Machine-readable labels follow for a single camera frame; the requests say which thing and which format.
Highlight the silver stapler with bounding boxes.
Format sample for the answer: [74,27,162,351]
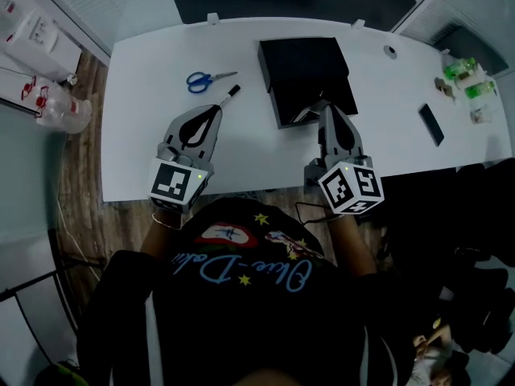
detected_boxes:
[290,99,323,125]

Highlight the black marker pen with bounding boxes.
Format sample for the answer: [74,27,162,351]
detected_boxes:
[216,84,242,109]

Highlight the person's left forearm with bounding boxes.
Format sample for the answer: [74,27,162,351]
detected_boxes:
[139,211,187,261]

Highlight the small brown object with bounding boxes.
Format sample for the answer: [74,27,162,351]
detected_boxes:
[434,77,457,101]

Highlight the clear glass cup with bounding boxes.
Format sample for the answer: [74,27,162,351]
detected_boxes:
[470,105,496,125]

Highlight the clear water jug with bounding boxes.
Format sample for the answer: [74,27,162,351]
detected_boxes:
[19,74,68,114]
[35,88,94,136]

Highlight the thin gold bracelet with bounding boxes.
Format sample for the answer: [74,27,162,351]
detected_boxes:
[151,213,183,231]

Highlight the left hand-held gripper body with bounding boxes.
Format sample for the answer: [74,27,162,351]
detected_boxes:
[146,142,215,216]

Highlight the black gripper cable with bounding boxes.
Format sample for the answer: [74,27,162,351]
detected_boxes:
[295,201,337,226]

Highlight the black device with green strap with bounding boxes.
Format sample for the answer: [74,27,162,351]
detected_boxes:
[34,359,90,386]

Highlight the black metal frame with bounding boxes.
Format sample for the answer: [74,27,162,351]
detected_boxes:
[0,227,108,386]

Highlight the blue-handled scissors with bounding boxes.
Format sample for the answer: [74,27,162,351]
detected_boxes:
[185,70,239,95]

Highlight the person's black printed shirt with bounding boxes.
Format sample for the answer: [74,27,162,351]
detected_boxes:
[76,197,415,386]

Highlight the black box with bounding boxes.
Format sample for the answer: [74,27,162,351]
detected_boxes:
[258,37,360,130]

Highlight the person's right forearm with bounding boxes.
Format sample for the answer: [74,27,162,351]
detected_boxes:
[328,214,377,277]

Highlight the green drink bottle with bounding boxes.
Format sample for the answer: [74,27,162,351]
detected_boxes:
[443,57,478,80]
[464,80,497,101]

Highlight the white water dispenser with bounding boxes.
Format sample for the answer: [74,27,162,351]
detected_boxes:
[3,8,84,84]

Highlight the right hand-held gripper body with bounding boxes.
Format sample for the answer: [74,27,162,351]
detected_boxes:
[304,154,385,217]

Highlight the black smartphone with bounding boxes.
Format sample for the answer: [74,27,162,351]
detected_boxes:
[417,102,446,148]

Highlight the black office chair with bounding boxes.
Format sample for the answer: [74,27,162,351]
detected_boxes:
[361,162,515,354]

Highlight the white floor cable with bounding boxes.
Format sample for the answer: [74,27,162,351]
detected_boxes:
[56,199,104,283]

